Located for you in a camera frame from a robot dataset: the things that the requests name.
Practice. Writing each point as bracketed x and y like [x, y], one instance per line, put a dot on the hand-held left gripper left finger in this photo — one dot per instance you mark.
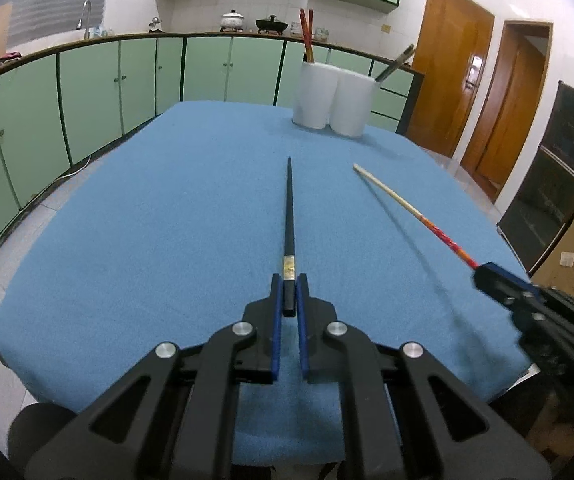
[276, 330]

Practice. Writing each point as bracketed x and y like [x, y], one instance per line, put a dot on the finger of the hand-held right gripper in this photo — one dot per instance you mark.
[502, 282]

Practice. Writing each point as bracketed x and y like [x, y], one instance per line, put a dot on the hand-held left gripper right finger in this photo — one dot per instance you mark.
[304, 330]

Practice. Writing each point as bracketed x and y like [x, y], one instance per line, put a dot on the red patterned wooden chopstick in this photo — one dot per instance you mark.
[407, 206]
[311, 15]
[302, 17]

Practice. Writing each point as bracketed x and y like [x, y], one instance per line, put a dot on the white utensil holder cup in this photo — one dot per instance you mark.
[313, 95]
[354, 105]

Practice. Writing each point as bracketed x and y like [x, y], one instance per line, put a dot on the black glass cabinet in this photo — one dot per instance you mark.
[557, 175]

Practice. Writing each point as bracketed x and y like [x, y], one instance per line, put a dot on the blue tablecloth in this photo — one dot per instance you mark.
[167, 235]

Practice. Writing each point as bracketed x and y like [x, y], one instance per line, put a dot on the wooden door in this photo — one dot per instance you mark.
[512, 110]
[447, 60]

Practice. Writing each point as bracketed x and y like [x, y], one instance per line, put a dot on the green base cabinet row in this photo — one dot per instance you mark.
[92, 90]

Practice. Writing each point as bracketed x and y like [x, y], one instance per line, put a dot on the black wok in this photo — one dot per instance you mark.
[272, 25]

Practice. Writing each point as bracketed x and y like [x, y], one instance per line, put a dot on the white cooking pot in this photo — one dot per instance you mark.
[232, 21]

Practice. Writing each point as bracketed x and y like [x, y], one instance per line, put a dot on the small metal kettle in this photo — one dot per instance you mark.
[155, 25]

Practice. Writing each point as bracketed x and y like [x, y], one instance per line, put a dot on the metal faucet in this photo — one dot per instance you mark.
[87, 10]

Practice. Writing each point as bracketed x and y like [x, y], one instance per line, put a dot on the red cloth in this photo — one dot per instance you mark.
[8, 58]

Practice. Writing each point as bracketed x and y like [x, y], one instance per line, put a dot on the grey window blind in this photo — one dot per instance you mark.
[62, 0]

